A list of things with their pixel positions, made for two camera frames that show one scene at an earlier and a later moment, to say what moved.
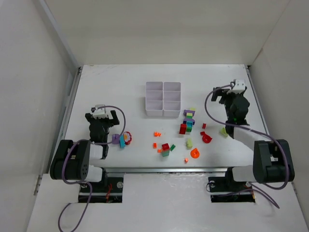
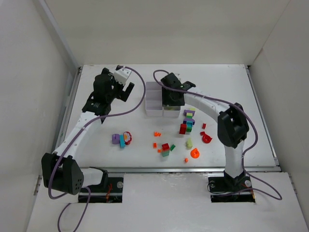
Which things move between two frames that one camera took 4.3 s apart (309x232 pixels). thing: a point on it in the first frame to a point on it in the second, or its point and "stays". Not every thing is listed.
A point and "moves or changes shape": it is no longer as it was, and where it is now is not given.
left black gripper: [102, 120] to [121, 92]
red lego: [165, 146] stays
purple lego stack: [185, 121] stays
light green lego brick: [189, 144] stays
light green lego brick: [223, 133] moves or changes shape
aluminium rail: [164, 169] stays
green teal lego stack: [165, 153] stays
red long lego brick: [182, 129] stays
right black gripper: [225, 94] to [183, 86]
